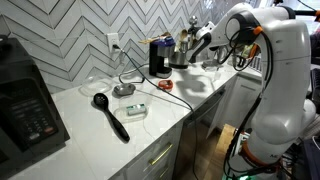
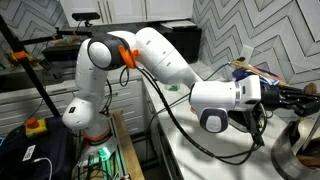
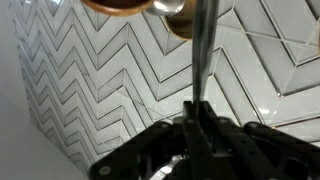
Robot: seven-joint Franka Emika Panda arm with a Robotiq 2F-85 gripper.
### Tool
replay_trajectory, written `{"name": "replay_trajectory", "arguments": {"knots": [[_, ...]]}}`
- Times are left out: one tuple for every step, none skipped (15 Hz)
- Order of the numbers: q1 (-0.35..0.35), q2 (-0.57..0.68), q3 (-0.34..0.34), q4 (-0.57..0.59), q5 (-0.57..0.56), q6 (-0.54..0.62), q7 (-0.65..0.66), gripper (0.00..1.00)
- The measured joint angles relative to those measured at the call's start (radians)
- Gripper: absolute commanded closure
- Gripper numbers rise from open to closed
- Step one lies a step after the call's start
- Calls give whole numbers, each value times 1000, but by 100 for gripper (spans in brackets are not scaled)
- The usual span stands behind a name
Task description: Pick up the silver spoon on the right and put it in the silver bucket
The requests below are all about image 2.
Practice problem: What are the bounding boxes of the white charging cable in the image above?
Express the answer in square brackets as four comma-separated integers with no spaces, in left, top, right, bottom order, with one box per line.
[33,157,54,180]

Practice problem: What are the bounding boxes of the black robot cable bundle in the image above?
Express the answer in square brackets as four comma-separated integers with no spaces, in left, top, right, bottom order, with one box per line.
[118,64,268,167]

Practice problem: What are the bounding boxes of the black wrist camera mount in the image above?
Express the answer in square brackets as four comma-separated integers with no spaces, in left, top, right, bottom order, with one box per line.
[233,107,268,148]

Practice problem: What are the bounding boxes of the silver metal bucket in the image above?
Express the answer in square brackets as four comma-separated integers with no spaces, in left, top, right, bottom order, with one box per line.
[270,118,320,180]

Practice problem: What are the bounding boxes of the black camera on stand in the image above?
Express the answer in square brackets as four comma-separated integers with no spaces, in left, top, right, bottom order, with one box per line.
[71,12,101,23]

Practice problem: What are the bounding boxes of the small clear cup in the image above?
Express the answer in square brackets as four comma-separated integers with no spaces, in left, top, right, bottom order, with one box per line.
[164,82,182,93]

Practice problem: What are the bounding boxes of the white wall outlet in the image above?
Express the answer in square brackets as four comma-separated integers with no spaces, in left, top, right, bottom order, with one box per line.
[239,44,254,64]

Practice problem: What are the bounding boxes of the black camera stand pole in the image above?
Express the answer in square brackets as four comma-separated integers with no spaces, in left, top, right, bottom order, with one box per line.
[0,14,94,118]

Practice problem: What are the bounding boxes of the yellow emergency stop button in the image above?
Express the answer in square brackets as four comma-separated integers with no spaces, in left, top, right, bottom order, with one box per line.
[24,117,48,139]

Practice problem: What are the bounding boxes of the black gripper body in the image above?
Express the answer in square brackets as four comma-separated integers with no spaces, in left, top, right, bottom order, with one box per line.
[260,84,294,110]

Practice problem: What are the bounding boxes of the orange clamp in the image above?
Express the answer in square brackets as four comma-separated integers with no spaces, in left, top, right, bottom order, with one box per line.
[12,50,28,61]

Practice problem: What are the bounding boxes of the white upper cabinet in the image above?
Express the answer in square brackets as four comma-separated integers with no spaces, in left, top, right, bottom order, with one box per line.
[59,0,194,28]

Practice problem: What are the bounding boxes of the container with blue lid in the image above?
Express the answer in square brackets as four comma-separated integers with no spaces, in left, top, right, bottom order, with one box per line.
[232,67,282,87]

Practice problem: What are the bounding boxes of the black bag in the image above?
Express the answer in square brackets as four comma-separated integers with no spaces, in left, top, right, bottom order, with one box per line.
[0,116,76,180]

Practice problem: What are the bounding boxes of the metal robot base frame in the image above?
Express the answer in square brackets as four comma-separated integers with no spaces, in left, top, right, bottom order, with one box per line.
[74,133,131,180]

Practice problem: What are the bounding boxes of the grey lower drawer cabinet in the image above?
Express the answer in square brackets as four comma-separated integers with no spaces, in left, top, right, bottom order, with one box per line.
[0,74,151,138]

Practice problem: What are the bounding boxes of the black countertop appliance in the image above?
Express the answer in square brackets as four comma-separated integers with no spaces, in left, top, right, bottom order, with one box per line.
[151,20,203,64]

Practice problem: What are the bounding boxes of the wooden spoon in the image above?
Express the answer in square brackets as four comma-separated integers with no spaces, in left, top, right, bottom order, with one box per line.
[303,82,318,96]

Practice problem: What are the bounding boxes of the white bowl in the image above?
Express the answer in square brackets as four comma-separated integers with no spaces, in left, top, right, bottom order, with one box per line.
[297,118,320,148]

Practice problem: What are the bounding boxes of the wooden plank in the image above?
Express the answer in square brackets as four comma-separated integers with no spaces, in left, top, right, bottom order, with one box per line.
[111,110,146,180]

